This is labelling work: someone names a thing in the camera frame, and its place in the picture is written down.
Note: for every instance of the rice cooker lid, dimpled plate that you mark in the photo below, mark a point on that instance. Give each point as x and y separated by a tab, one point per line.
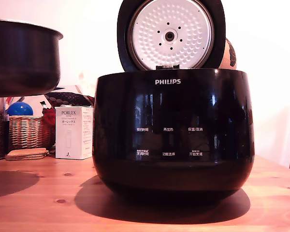
170	36

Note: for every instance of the red knitted pouch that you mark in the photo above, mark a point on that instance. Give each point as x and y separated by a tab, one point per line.
49	120

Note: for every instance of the black Philips rice cooker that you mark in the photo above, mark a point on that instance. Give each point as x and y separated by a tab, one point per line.
174	145

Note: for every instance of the blue ball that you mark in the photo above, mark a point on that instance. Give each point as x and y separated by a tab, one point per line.
19	109

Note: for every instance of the black cooking pot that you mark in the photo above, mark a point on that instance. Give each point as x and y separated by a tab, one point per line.
21	60

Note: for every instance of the woven wicker basket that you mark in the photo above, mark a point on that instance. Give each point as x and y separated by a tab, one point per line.
26	133

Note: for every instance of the dark dotted patterned cloth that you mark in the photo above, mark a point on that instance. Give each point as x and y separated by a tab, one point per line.
70	98

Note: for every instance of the orange patterned round vase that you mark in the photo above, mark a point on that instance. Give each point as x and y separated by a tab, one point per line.
228	55

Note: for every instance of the cork coaster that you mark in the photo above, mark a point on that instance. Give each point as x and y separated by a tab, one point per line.
24	158
26	152

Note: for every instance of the white Porlex box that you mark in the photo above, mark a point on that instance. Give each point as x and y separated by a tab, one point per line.
72	135

